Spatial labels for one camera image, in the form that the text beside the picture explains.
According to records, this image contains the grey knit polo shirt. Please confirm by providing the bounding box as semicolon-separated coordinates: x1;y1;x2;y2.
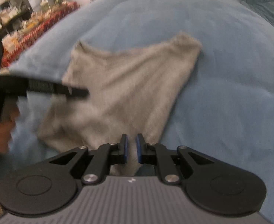
37;32;202;175

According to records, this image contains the person's left hand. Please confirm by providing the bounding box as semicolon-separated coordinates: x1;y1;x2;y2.
0;106;20;155

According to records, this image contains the red patterned tablecloth table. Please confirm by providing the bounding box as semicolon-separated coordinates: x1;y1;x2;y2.
0;2;80;68

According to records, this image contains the blue plush duvet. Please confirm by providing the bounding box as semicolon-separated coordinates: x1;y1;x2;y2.
9;0;274;222

